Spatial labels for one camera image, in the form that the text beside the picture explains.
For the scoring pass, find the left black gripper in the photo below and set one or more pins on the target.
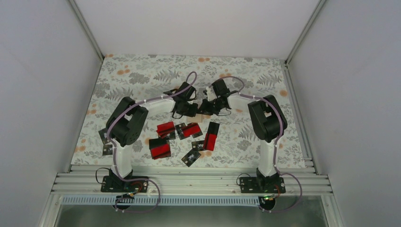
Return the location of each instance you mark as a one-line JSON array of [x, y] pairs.
[[191, 113]]

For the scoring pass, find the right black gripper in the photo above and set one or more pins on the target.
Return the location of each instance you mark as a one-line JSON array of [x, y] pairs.
[[205, 110]]

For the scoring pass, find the beige leather card holder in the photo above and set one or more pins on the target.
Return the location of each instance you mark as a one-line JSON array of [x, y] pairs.
[[198, 118]]

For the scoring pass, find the black card by left arm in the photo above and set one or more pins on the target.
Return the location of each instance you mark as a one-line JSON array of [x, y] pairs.
[[107, 149]]

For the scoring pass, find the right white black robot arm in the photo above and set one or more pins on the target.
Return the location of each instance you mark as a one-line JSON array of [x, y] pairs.
[[267, 118]]

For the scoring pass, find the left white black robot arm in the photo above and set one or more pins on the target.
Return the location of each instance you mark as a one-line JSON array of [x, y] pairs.
[[127, 120]]

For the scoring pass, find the plain black card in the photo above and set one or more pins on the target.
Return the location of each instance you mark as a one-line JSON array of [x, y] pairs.
[[213, 128]]

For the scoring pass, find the red card right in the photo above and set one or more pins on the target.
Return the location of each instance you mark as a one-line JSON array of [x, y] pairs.
[[210, 141]]

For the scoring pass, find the red black card centre top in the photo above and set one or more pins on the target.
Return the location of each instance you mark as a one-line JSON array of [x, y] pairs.
[[191, 130]]

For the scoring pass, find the red card upper left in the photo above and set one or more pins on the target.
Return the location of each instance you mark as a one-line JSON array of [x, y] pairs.
[[166, 128]]

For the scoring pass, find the black chip cards cluster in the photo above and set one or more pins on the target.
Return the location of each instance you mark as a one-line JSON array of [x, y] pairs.
[[194, 153]]

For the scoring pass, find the black red card left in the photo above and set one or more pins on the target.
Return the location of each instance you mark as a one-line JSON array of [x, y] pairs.
[[159, 148]]

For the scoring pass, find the floral patterned table mat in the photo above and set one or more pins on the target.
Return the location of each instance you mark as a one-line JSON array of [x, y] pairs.
[[145, 76]]

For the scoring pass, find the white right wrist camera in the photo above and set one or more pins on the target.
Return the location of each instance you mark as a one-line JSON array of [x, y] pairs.
[[209, 93]]

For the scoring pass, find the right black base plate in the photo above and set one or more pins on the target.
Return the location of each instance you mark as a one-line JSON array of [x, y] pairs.
[[252, 185]]

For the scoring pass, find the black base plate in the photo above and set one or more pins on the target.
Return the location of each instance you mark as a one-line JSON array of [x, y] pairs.
[[111, 184], [252, 185]]

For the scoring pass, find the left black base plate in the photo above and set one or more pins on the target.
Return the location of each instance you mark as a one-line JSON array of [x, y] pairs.
[[111, 184]]

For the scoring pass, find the aluminium rail frame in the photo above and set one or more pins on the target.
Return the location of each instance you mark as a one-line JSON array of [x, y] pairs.
[[184, 186]]

